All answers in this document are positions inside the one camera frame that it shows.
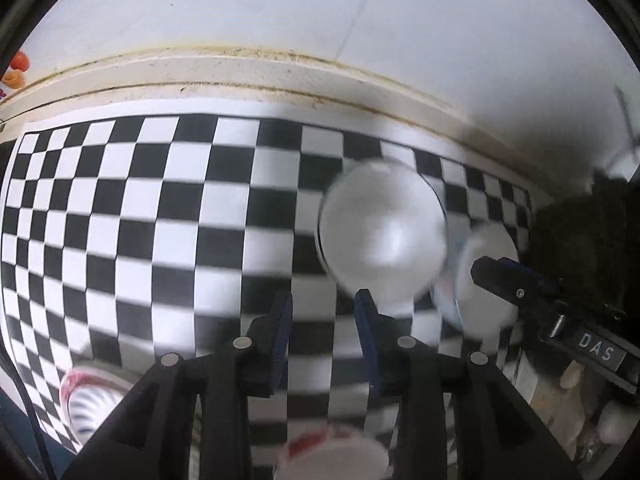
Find orange objects at edge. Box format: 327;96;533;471
0;49;32;101

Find dark brown rice cooker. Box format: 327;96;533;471
525;170;640;321

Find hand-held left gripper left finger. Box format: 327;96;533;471
62;290;294;480

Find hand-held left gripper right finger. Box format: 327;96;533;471
354;288;583;480

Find red rimmed cup bottom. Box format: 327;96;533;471
272;422;391;480

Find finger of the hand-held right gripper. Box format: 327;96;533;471
471;255;564;337

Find striped plate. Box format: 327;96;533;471
67;385;128;446

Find pink floral plate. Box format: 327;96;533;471
59;366;136;411

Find white plate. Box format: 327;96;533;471
432;222;523;333

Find black white checkered cloth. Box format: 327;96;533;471
0;114;533;480

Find dark rimmed white bowl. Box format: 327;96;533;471
316;160;449;306

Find person's right hand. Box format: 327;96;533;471
544;360;640;461

